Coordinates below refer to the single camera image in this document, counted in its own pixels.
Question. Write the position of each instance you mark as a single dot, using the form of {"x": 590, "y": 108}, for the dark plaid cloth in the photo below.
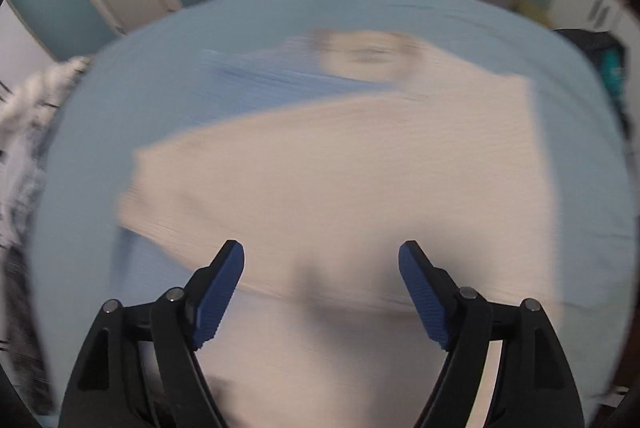
{"x": 17, "y": 308}

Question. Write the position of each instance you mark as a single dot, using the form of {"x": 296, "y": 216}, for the white puffer jacket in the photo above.
{"x": 45, "y": 88}

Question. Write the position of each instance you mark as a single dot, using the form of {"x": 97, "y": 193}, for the dark bag with teal print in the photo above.
{"x": 600, "y": 53}

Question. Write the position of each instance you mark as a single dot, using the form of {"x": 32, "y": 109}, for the cream and blue knit sweater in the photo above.
{"x": 325, "y": 168}

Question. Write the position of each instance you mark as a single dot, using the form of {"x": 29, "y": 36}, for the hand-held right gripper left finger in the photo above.
{"x": 220, "y": 293}

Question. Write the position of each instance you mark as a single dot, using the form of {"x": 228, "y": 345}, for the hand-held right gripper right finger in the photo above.
{"x": 425, "y": 298}

